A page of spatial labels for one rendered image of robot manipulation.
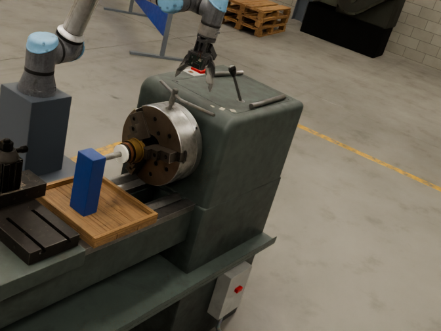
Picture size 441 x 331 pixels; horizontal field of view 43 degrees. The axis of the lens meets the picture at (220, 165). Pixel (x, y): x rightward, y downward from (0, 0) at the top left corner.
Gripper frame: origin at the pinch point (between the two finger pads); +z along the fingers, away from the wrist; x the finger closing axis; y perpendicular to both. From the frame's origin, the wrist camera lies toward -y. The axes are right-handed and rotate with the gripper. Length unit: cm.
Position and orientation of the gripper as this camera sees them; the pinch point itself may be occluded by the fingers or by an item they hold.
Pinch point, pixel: (193, 83)
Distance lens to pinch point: 218.5
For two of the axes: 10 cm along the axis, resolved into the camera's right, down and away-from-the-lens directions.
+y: -3.3, 3.5, -8.8
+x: 8.9, 4.2, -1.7
